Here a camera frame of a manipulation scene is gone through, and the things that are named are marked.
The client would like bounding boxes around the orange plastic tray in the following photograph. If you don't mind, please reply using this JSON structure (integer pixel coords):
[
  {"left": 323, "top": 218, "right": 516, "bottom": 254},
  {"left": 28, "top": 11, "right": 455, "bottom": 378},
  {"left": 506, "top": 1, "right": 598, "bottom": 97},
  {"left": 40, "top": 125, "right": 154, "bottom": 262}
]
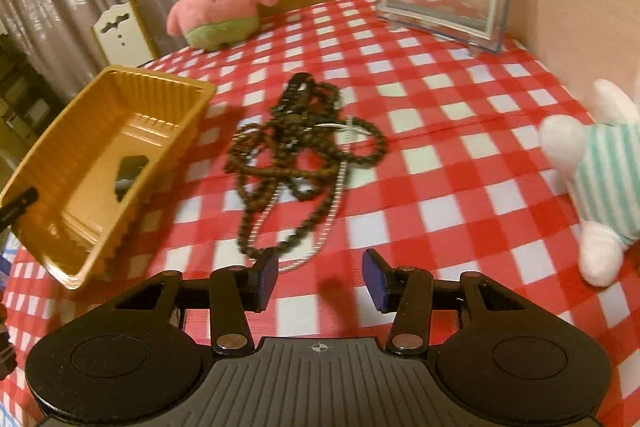
[{"left": 1, "top": 66, "right": 216, "bottom": 291}]

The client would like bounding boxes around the black glossy hair clip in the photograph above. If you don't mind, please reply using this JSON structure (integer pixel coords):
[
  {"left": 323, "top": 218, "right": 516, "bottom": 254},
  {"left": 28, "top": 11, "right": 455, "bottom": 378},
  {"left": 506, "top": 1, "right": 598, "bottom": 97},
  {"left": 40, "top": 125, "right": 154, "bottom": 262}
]
[{"left": 114, "top": 155, "right": 149, "bottom": 202}]

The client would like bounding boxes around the dark beaded necklace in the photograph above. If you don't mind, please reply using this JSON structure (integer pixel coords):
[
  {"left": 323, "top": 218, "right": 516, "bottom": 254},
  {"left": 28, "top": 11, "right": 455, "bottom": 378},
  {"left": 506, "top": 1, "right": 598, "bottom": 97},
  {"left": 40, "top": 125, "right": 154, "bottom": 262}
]
[{"left": 222, "top": 71, "right": 390, "bottom": 260}]

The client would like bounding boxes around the black leather strap wristwatch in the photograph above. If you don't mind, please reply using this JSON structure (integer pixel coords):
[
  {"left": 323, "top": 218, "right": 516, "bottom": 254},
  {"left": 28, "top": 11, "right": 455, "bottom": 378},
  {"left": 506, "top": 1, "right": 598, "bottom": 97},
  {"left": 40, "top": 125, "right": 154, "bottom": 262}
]
[{"left": 270, "top": 72, "right": 317, "bottom": 133}]

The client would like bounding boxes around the blue white checkered cloth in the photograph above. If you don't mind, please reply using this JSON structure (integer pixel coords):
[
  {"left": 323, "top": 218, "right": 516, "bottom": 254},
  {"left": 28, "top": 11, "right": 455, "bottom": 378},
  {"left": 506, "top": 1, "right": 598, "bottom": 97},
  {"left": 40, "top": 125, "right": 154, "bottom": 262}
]
[{"left": 0, "top": 232, "right": 22, "bottom": 277}]

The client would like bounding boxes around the white miniature chair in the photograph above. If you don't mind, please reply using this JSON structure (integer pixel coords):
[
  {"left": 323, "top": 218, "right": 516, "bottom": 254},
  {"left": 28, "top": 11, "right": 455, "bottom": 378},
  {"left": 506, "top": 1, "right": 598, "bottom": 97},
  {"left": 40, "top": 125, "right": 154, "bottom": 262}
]
[{"left": 92, "top": 0, "right": 158, "bottom": 67}]

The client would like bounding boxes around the white bunny plush toy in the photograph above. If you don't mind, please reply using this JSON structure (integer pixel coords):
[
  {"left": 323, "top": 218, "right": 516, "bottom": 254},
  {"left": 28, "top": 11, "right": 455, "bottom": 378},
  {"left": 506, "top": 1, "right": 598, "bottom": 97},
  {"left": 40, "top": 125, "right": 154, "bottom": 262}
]
[{"left": 539, "top": 79, "right": 639, "bottom": 287}]

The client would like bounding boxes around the red white checkered tablecloth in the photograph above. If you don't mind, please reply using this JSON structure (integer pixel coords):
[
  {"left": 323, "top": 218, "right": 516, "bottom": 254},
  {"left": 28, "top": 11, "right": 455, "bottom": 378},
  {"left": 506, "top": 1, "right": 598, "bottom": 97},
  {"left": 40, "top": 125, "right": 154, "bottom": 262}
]
[{"left": 4, "top": 0, "right": 639, "bottom": 426}]

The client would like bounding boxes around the pink starfish plush toy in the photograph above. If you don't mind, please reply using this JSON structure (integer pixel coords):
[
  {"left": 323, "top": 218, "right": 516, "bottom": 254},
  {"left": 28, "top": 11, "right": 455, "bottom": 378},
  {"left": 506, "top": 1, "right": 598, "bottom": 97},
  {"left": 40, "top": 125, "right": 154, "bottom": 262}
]
[{"left": 166, "top": 0, "right": 279, "bottom": 52}]

